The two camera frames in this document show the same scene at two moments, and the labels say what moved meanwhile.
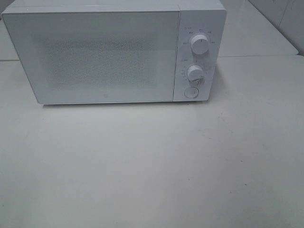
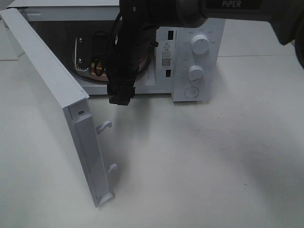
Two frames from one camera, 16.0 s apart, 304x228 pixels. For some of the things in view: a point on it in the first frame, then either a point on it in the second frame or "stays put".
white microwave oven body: (118, 51) stays put
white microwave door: (98, 57) to (64, 103)
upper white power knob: (200, 44) stays put
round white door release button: (191, 92) stays put
